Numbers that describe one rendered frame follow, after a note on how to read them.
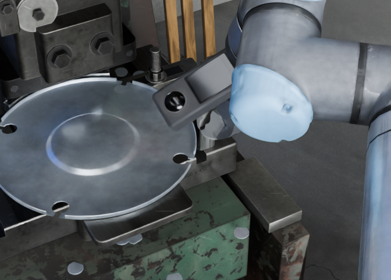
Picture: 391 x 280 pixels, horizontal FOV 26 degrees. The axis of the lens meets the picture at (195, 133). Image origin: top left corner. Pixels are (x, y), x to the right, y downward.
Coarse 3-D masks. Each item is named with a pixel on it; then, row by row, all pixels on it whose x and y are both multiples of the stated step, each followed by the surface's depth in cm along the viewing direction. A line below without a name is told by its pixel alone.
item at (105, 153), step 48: (48, 96) 127; (96, 96) 127; (144, 96) 127; (0, 144) 119; (48, 144) 118; (96, 144) 118; (144, 144) 119; (192, 144) 119; (48, 192) 112; (96, 192) 112; (144, 192) 112
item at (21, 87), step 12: (132, 36) 120; (0, 48) 117; (132, 48) 119; (0, 60) 115; (120, 60) 119; (132, 60) 120; (0, 72) 113; (12, 72) 113; (0, 84) 113; (12, 84) 113; (24, 84) 114; (36, 84) 114; (48, 84) 116; (12, 96) 114
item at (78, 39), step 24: (24, 0) 103; (48, 0) 105; (72, 0) 108; (96, 0) 110; (24, 24) 105; (48, 24) 107; (72, 24) 107; (96, 24) 108; (120, 24) 114; (24, 48) 109; (48, 48) 107; (72, 48) 109; (96, 48) 110; (120, 48) 117; (24, 72) 111; (48, 72) 109; (72, 72) 111
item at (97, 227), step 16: (176, 192) 112; (144, 208) 110; (160, 208) 110; (176, 208) 110; (192, 208) 110; (80, 224) 121; (96, 224) 108; (112, 224) 108; (128, 224) 108; (144, 224) 108; (160, 224) 109; (96, 240) 106; (112, 240) 106
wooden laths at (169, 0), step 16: (192, 0) 245; (208, 0) 246; (176, 16) 243; (192, 16) 248; (208, 16) 249; (176, 32) 246; (192, 32) 250; (208, 32) 252; (176, 48) 249; (192, 48) 253; (208, 48) 255
